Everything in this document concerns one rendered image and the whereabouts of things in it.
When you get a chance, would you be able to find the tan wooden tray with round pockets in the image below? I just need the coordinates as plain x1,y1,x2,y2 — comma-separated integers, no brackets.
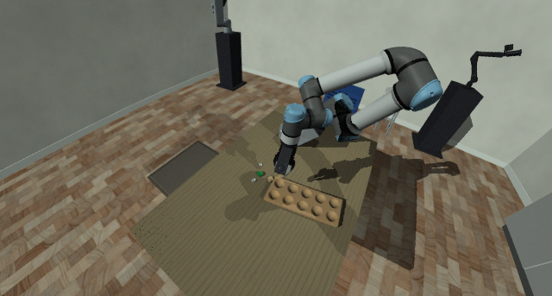
264,176,342,228

